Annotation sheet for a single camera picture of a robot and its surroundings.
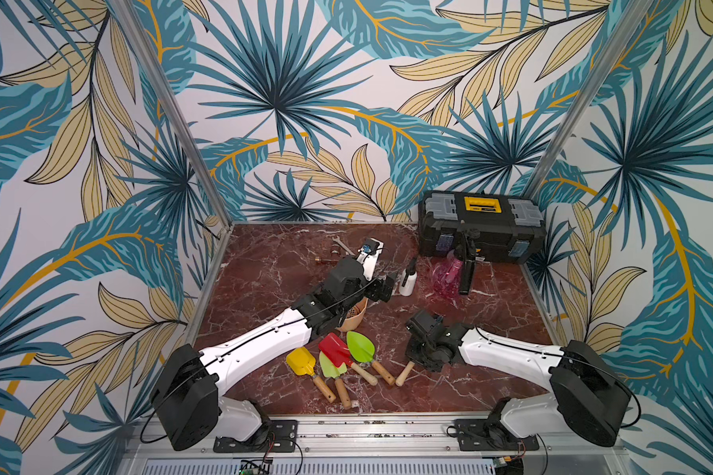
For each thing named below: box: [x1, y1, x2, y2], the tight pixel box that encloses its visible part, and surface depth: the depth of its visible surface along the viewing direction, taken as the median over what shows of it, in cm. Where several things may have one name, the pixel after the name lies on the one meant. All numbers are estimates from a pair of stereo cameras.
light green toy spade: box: [318, 350, 351, 410], surface depth 85 cm
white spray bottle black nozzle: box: [399, 257, 418, 297], surface depth 94 cm
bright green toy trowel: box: [346, 330, 376, 364], surface depth 90 cm
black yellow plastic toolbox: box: [417, 190, 548, 264], surface depth 102 cm
